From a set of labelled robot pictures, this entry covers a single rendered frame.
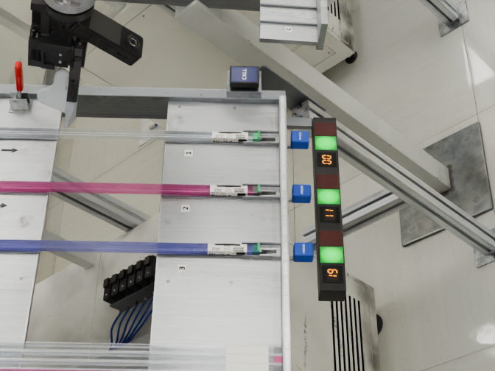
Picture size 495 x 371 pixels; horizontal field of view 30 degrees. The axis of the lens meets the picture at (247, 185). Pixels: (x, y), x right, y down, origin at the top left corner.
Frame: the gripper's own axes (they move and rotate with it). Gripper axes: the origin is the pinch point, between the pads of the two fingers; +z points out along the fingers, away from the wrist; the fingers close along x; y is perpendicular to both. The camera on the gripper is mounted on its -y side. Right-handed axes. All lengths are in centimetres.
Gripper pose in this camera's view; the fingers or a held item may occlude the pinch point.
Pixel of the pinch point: (76, 92)
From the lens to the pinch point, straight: 148.7
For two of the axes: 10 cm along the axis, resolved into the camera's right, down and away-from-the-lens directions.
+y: -9.8, -1.2, -1.6
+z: -2.0, 5.7, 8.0
